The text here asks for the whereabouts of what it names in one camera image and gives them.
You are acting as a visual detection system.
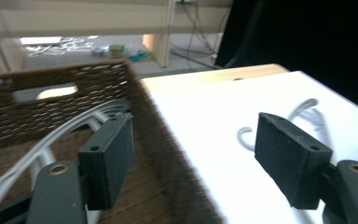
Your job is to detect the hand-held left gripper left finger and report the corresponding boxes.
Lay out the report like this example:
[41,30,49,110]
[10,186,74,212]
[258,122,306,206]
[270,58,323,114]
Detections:
[77,112,135,211]

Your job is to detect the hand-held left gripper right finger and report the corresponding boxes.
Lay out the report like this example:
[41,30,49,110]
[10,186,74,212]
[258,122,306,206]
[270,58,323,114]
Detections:
[254,111,334,210]

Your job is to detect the brown wicker basket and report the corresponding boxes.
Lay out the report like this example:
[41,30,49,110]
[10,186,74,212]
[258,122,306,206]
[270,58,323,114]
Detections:
[0,59,226,224]

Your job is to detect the grey plastic clothes hanger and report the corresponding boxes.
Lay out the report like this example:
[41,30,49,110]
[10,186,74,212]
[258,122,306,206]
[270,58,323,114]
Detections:
[0,99,132,224]

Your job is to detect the white cable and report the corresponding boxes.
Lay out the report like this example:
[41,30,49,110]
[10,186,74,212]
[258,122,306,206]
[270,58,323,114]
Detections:
[24,36,97,59]
[236,97,333,153]

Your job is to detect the colourful toys on floor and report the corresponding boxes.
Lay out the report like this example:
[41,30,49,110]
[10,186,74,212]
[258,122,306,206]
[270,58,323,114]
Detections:
[90,43,157,63]

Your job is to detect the black curtain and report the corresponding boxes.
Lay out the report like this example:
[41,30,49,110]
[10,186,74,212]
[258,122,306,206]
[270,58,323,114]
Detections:
[213,0,358,117]

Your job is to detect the pale wooden shelf unit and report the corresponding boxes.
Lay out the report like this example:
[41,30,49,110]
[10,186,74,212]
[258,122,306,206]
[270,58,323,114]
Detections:
[0,0,235,73]

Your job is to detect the white coiled cable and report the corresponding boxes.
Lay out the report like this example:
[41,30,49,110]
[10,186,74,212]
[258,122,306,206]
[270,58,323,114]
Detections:
[24,36,97,59]

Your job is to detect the bundle of black cables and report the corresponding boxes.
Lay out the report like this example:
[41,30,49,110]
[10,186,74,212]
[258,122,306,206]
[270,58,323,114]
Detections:
[171,0,227,70]

